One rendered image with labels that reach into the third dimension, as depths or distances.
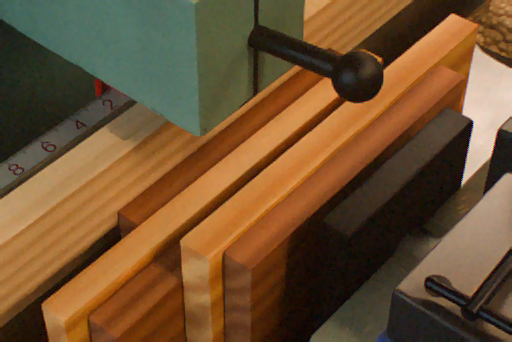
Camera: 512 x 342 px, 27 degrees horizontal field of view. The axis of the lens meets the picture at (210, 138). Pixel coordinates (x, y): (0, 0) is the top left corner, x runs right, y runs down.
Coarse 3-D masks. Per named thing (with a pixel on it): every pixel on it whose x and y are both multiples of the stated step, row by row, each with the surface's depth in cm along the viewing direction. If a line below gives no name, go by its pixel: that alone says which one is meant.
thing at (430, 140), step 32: (448, 128) 44; (416, 160) 43; (448, 160) 44; (352, 192) 42; (384, 192) 42; (416, 192) 43; (448, 192) 46; (320, 224) 41; (352, 224) 40; (384, 224) 42; (416, 224) 45; (320, 256) 42; (352, 256) 41; (384, 256) 44; (320, 288) 43; (352, 288) 42; (320, 320) 44
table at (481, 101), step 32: (416, 0) 67; (448, 0) 67; (480, 0) 67; (384, 32) 65; (416, 32) 65; (384, 64) 63; (480, 64) 62; (480, 96) 60; (480, 128) 58; (480, 160) 56; (96, 256) 52; (32, 320) 49
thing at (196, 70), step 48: (0, 0) 48; (48, 0) 45; (96, 0) 43; (144, 0) 41; (192, 0) 39; (240, 0) 41; (288, 0) 43; (48, 48) 48; (96, 48) 45; (144, 48) 42; (192, 48) 40; (240, 48) 42; (144, 96) 44; (192, 96) 42; (240, 96) 44
